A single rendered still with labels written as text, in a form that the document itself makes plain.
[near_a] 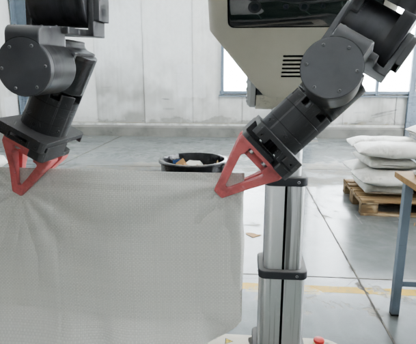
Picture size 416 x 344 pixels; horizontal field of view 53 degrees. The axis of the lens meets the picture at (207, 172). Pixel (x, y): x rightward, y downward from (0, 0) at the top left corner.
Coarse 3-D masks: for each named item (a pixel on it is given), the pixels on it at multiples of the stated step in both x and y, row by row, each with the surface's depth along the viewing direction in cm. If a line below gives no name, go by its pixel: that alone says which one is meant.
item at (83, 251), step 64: (0, 192) 55; (64, 192) 53; (128, 192) 51; (192, 192) 51; (0, 256) 57; (64, 256) 56; (128, 256) 53; (192, 256) 53; (0, 320) 58; (64, 320) 57; (128, 320) 55; (192, 320) 55
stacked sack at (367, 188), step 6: (360, 186) 390; (366, 186) 376; (372, 186) 373; (378, 186) 372; (384, 186) 372; (390, 186) 372; (396, 186) 371; (366, 192) 372; (372, 192) 371; (378, 192) 370; (384, 192) 369; (390, 192) 368; (396, 192) 367
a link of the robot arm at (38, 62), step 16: (96, 0) 46; (96, 16) 47; (16, 32) 40; (32, 32) 40; (48, 32) 42; (64, 32) 44; (80, 32) 47; (96, 32) 48; (0, 48) 40; (16, 48) 40; (32, 48) 40; (48, 48) 41; (64, 48) 45; (0, 64) 41; (16, 64) 41; (32, 64) 40; (48, 64) 40; (64, 64) 43; (16, 80) 41; (32, 80) 41; (48, 80) 41; (64, 80) 44
